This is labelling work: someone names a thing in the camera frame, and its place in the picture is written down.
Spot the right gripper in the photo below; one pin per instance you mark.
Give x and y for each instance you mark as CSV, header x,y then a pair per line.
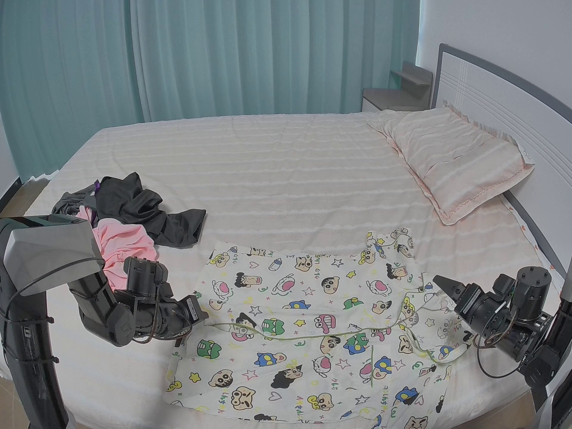
x,y
476,309

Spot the blue-green curtain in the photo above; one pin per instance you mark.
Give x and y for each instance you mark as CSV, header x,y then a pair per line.
x,y
223,38

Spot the grey bedside table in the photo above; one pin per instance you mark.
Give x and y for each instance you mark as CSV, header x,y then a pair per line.
x,y
388,96

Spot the black garment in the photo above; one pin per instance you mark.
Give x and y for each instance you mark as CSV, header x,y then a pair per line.
x,y
134,203

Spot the pink garment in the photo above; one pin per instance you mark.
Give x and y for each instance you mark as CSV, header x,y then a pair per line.
x,y
120,239

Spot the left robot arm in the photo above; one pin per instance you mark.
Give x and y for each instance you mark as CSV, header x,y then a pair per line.
x,y
98,306

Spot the bed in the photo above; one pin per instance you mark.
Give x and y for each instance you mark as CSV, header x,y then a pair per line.
x,y
290,172

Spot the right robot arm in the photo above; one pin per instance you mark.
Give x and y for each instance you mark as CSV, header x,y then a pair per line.
x,y
536,329

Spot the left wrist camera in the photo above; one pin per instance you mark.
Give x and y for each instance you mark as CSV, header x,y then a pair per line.
x,y
196,311

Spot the pink striped pillow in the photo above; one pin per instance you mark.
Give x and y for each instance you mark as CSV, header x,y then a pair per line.
x,y
456,163

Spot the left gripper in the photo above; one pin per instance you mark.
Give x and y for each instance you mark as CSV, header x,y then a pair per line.
x,y
172,320

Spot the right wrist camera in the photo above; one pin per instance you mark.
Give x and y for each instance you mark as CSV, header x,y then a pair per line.
x,y
505,286

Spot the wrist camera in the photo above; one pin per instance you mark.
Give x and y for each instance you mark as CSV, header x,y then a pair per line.
x,y
196,311
505,286

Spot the white printed pyjama top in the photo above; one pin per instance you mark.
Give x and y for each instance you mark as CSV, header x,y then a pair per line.
x,y
313,329

